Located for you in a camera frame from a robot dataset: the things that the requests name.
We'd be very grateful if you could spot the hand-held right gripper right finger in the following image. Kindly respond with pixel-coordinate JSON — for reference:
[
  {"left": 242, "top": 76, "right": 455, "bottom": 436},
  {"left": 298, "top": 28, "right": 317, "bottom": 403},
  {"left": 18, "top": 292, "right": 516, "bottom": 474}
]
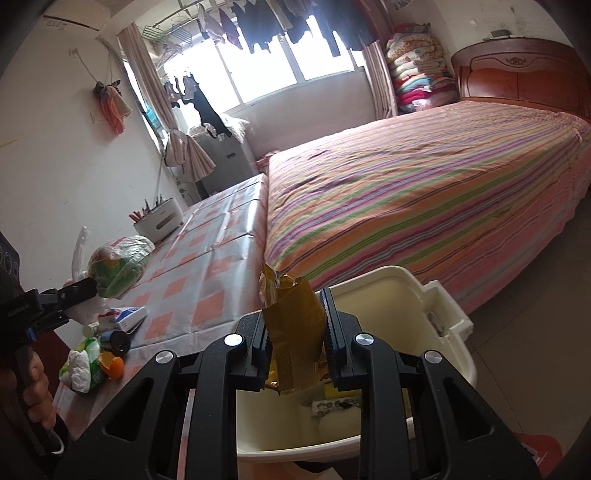
[{"left": 320, "top": 286, "right": 541, "bottom": 480}]

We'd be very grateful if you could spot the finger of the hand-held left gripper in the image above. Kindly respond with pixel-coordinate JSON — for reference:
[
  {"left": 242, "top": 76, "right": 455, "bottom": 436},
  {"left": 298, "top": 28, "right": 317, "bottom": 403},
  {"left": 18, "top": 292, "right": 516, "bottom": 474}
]
[{"left": 37, "top": 276, "right": 99, "bottom": 330}]

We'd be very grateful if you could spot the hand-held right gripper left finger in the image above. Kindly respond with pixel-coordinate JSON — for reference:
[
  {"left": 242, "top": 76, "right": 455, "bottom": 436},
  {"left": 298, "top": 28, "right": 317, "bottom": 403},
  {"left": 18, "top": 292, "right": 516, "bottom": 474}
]
[{"left": 54, "top": 310, "right": 274, "bottom": 480}]

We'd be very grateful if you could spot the white plastic bag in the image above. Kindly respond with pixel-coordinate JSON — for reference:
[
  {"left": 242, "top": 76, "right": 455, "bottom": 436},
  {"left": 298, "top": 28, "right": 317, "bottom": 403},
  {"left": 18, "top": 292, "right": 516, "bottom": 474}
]
[{"left": 62, "top": 225, "right": 112, "bottom": 326}]

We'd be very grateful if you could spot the yellow sponge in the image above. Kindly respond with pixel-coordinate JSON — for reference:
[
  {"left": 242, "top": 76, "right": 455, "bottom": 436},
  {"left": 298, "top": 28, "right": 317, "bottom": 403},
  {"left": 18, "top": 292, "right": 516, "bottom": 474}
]
[{"left": 323, "top": 385, "right": 364, "bottom": 403}]

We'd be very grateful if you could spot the yellow brown wrapper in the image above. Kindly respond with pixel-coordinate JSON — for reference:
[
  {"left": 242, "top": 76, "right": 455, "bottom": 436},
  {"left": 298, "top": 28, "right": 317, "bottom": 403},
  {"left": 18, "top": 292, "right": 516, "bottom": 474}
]
[{"left": 259, "top": 261, "right": 329, "bottom": 395}]

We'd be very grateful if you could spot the silver blister pack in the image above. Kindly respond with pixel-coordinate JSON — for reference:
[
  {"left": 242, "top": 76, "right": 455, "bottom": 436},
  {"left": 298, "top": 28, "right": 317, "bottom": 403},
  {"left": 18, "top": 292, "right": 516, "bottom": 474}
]
[{"left": 310, "top": 399, "right": 364, "bottom": 418}]

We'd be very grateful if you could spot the green plastic bag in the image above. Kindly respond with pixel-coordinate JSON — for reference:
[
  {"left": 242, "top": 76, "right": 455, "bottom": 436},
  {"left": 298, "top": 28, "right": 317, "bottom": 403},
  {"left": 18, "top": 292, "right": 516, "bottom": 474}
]
[{"left": 88, "top": 235, "right": 155, "bottom": 298}]

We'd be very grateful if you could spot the white red medicine box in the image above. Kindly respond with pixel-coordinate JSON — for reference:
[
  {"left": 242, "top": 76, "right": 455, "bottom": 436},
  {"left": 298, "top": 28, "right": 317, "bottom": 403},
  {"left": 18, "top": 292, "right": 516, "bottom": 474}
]
[{"left": 97, "top": 305, "right": 148, "bottom": 333}]

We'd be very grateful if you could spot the dark blue tube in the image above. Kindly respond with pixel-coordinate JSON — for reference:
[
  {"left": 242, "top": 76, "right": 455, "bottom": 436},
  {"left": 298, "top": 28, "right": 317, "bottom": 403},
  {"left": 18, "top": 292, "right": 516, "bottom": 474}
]
[{"left": 83, "top": 323, "right": 131, "bottom": 357}]

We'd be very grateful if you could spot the cream plastic bin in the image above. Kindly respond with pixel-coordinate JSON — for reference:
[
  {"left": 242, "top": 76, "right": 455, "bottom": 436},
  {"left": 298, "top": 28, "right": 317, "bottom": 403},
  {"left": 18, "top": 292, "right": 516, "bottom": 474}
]
[{"left": 233, "top": 265, "right": 478, "bottom": 467}]

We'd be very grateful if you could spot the green white tissue packet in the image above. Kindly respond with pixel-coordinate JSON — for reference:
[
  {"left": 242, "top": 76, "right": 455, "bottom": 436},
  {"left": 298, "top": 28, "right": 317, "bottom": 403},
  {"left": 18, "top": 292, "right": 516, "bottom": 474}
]
[{"left": 59, "top": 338, "right": 106, "bottom": 394}]

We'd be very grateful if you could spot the orange peel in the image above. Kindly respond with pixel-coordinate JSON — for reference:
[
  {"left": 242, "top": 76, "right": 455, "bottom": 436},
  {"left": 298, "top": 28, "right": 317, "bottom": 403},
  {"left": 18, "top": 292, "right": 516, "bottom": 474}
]
[{"left": 98, "top": 352, "right": 125, "bottom": 380}]

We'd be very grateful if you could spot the person's left hand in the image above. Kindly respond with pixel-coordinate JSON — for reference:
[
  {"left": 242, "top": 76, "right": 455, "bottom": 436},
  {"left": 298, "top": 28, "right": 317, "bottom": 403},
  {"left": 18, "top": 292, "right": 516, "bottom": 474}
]
[{"left": 21, "top": 353, "right": 58, "bottom": 432}]

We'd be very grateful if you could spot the bundle of chopsticks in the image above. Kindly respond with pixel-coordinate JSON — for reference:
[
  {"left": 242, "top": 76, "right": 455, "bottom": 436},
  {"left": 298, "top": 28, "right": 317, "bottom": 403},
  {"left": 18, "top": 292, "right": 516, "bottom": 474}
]
[{"left": 130, "top": 198, "right": 174, "bottom": 222}]

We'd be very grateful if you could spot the white utensil container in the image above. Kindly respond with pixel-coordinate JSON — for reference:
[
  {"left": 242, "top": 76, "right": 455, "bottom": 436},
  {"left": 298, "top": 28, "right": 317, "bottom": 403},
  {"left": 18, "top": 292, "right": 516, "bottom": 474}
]
[{"left": 133, "top": 198, "right": 184, "bottom": 243}]

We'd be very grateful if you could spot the bed with striped cover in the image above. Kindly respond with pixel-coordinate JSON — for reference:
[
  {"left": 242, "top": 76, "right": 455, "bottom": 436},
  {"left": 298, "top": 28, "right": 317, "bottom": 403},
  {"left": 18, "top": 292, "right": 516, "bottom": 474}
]
[{"left": 261, "top": 102, "right": 591, "bottom": 315}]

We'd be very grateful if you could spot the pleated striped cloth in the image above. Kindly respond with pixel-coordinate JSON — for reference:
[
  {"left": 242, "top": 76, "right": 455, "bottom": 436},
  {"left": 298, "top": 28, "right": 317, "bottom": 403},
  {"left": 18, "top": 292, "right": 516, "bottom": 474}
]
[{"left": 164, "top": 129, "right": 218, "bottom": 182}]

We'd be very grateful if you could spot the orange hanging cloth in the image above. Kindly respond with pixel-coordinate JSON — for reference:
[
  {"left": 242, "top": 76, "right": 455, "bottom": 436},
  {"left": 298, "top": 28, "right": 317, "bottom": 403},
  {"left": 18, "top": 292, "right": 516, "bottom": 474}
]
[{"left": 92, "top": 80, "right": 133, "bottom": 136}]

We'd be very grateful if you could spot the grey washing machine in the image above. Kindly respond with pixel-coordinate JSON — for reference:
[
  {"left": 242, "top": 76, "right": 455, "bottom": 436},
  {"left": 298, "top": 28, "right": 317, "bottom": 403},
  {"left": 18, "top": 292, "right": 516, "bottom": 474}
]
[{"left": 198, "top": 136, "right": 259, "bottom": 195}]

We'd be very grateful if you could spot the floral cloth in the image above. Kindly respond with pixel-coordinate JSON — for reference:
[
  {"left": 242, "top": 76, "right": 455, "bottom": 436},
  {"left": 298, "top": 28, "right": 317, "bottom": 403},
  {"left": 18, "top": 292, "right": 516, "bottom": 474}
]
[{"left": 189, "top": 115, "right": 250, "bottom": 141}]

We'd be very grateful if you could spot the red object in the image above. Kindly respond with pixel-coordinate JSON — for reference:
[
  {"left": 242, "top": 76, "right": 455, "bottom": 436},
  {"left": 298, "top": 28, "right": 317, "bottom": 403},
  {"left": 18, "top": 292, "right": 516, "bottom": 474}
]
[{"left": 512, "top": 431, "right": 564, "bottom": 476}]

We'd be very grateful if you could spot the beige curtain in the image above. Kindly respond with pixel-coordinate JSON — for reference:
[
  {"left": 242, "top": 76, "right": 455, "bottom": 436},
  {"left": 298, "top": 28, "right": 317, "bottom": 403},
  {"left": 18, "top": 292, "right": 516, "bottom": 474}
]
[
  {"left": 362, "top": 44, "right": 399, "bottom": 118},
  {"left": 117, "top": 23, "right": 181, "bottom": 139}
]

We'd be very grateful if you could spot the black hanging garment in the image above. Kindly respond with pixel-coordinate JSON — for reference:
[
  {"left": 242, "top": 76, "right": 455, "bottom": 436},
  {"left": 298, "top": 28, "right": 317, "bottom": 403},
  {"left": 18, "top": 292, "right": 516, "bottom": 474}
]
[{"left": 191, "top": 83, "right": 232, "bottom": 139}]

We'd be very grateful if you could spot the hanging sock rack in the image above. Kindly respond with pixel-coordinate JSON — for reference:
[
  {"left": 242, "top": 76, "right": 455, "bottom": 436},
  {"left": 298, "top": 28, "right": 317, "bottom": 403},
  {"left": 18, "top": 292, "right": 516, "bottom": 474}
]
[{"left": 163, "top": 74, "right": 199, "bottom": 109}]

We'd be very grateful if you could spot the bunch of clothes hangers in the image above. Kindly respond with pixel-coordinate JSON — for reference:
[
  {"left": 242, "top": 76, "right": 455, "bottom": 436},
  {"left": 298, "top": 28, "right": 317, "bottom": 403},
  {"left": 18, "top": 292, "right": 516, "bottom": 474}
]
[{"left": 157, "top": 39, "right": 185, "bottom": 70}]

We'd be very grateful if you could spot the white air conditioner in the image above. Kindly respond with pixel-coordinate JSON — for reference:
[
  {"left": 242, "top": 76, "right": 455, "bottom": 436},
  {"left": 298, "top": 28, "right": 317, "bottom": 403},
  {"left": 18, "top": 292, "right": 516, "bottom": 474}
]
[{"left": 41, "top": 15, "right": 116, "bottom": 33}]

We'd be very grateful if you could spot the window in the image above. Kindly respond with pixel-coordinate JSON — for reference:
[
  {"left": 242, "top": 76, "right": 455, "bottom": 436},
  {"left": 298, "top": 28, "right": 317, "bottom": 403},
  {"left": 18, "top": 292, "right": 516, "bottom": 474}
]
[{"left": 164, "top": 16, "right": 370, "bottom": 114}]

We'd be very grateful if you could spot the stack of folded quilts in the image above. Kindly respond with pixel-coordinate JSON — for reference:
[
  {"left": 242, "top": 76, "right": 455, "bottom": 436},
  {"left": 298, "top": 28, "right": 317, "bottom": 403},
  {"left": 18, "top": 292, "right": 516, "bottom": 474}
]
[{"left": 385, "top": 32, "right": 460, "bottom": 116}]

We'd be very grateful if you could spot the row of hanging clothes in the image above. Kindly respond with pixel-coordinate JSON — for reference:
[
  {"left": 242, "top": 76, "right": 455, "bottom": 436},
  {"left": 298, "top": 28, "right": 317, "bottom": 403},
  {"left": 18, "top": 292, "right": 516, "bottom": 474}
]
[{"left": 196, "top": 0, "right": 375, "bottom": 58}]

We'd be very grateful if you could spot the wooden headboard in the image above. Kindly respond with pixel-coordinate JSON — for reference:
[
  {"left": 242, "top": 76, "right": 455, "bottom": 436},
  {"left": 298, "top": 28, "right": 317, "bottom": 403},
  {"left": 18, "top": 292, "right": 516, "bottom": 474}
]
[{"left": 450, "top": 38, "right": 591, "bottom": 125}]

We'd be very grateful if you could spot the green wire basket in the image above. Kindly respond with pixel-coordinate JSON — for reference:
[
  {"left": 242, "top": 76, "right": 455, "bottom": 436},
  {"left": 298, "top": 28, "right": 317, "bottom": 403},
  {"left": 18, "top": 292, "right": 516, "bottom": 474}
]
[{"left": 142, "top": 24, "right": 174, "bottom": 44}]

